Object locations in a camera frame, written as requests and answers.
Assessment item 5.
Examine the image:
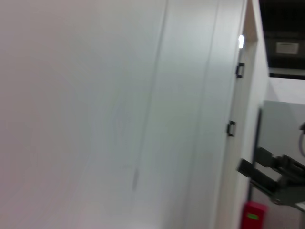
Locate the red box with green label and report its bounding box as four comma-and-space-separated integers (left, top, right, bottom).
242, 201, 268, 229

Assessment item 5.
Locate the white rectangular sign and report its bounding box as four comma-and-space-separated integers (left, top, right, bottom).
275, 42, 300, 55

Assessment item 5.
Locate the grey partition panel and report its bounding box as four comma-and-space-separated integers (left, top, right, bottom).
257, 100, 305, 208

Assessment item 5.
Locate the black metal bracket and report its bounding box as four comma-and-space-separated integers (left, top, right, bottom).
226, 120, 236, 137
235, 62, 245, 78

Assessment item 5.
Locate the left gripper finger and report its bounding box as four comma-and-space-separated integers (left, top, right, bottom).
255, 146, 295, 169
236, 158, 288, 194

